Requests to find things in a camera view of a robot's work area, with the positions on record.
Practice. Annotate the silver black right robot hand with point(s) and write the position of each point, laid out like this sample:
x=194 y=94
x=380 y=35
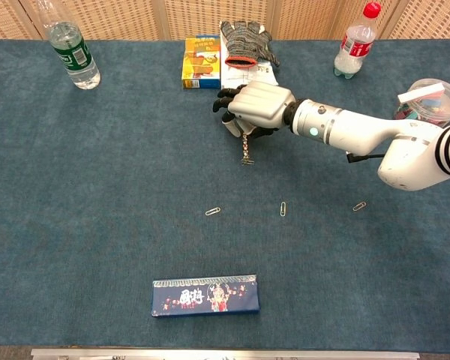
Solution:
x=260 y=103

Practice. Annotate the magnetic bead rod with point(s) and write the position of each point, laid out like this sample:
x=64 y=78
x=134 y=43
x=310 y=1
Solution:
x=246 y=150

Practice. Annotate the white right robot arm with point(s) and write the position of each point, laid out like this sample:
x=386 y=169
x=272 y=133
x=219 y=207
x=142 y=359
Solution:
x=360 y=125

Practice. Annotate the clear container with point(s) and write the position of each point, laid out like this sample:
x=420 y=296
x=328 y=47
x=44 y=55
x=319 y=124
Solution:
x=435 y=108

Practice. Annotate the grey knit work glove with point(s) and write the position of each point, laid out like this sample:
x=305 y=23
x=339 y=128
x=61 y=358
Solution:
x=247 y=41

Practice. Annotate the yellow orange printed box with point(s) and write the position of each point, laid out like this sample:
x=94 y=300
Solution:
x=201 y=60

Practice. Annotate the red label plastic bottle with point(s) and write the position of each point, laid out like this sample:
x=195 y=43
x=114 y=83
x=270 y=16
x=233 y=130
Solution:
x=354 y=47

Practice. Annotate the blue felt table cloth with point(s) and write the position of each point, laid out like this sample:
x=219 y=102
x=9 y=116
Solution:
x=135 y=168

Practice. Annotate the woven beige folding screen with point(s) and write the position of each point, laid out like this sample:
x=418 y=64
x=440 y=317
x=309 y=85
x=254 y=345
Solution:
x=135 y=18

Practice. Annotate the white rectangular block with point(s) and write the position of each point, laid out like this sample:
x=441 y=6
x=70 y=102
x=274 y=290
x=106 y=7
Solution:
x=420 y=93

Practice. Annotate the green label water bottle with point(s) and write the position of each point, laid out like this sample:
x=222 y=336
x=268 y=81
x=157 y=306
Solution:
x=77 y=56

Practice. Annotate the dark blue printed pencil box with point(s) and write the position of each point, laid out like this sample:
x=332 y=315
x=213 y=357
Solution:
x=206 y=298

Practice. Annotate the aluminium profile rail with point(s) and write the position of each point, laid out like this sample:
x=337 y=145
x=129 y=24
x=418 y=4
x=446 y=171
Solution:
x=225 y=354

